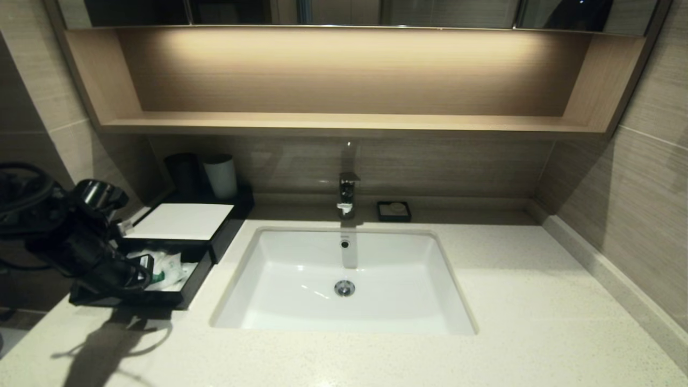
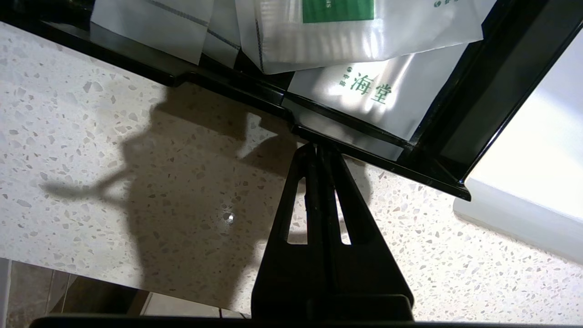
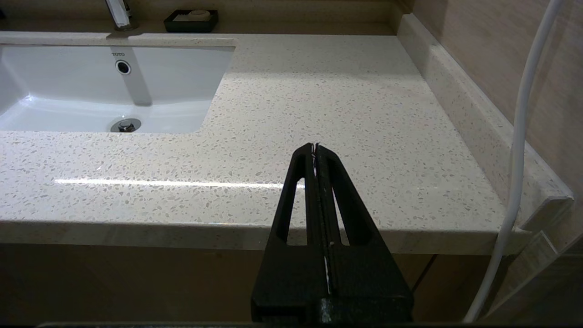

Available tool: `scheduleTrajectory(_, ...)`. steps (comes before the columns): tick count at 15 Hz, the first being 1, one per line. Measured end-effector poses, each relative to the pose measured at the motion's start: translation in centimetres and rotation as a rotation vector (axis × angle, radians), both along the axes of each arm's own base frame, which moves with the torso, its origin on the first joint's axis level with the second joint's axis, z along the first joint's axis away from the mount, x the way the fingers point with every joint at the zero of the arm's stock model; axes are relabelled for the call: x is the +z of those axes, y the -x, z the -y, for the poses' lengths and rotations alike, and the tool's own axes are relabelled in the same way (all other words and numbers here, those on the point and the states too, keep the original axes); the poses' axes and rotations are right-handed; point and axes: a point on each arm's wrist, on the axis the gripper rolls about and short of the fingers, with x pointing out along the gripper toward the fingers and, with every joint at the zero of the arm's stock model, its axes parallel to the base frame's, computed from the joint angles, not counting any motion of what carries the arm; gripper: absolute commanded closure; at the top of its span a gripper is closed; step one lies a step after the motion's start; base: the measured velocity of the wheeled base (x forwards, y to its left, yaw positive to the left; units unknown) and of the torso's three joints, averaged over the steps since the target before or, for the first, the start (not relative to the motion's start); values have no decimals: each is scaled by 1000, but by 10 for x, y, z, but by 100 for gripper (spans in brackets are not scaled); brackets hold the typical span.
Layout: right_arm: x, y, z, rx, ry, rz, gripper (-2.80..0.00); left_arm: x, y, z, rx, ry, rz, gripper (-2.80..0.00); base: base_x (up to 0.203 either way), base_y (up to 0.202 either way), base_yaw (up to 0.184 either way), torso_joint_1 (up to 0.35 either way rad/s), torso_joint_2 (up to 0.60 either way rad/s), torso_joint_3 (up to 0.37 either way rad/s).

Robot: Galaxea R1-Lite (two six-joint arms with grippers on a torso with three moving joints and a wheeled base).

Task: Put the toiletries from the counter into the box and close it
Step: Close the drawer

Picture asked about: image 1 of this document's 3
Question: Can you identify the mirrored wall cabinet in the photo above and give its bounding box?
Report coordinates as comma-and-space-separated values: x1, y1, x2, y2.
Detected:
56, 0, 659, 36

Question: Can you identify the black drawer of amenity box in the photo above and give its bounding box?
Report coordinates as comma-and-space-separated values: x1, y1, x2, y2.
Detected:
69, 240, 214, 311

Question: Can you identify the white cup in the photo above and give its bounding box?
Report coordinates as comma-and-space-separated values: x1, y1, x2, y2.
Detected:
202, 154, 239, 200

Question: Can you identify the white card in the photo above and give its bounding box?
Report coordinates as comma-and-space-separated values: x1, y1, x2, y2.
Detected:
125, 203, 236, 241

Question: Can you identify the black cup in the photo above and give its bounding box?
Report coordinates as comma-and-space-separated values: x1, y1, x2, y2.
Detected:
164, 153, 204, 196

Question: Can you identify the white ceramic sink basin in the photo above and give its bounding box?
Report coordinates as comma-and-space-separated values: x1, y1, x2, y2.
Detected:
211, 226, 478, 336

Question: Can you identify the light wooden wall shelf niche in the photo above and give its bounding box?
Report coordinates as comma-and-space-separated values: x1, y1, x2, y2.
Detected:
46, 26, 672, 140

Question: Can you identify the flat white sachet green label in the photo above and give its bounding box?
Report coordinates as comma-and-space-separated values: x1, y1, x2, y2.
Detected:
156, 262, 199, 293

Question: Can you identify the chrome faucet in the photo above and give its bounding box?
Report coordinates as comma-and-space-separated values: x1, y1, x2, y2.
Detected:
337, 171, 361, 220

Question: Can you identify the square clear packet green label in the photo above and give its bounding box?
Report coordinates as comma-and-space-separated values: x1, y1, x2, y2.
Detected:
127, 248, 187, 286

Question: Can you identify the black soap dish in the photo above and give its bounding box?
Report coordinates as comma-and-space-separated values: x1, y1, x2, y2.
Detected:
377, 200, 412, 223

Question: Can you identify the black cable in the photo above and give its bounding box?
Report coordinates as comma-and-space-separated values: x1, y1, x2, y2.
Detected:
0, 163, 155, 294

